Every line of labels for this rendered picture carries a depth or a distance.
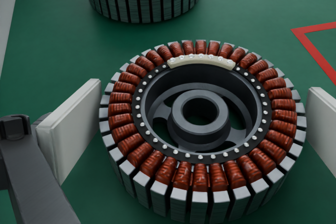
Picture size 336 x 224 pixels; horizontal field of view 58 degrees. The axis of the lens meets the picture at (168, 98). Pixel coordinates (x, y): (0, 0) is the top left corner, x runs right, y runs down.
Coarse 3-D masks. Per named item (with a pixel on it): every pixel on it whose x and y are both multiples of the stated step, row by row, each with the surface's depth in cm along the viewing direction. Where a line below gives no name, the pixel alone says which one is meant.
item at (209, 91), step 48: (192, 48) 19; (240, 48) 19; (144, 96) 17; (192, 96) 18; (240, 96) 19; (288, 96) 17; (144, 144) 15; (192, 144) 17; (240, 144) 15; (288, 144) 14; (144, 192) 14; (192, 192) 13; (240, 192) 13
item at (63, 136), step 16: (96, 80) 18; (80, 96) 16; (96, 96) 18; (64, 112) 14; (80, 112) 15; (96, 112) 18; (48, 128) 12; (64, 128) 13; (80, 128) 15; (96, 128) 18; (48, 144) 12; (64, 144) 13; (80, 144) 16; (48, 160) 13; (64, 160) 14; (64, 176) 14
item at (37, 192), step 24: (0, 120) 12; (24, 120) 12; (0, 144) 11; (24, 144) 11; (24, 168) 10; (48, 168) 10; (24, 192) 9; (48, 192) 9; (24, 216) 8; (48, 216) 8; (72, 216) 8
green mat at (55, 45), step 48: (48, 0) 30; (240, 0) 29; (288, 0) 29; (48, 48) 25; (96, 48) 25; (144, 48) 25; (288, 48) 25; (0, 96) 22; (48, 96) 22; (96, 144) 19; (0, 192) 17; (96, 192) 17; (288, 192) 17
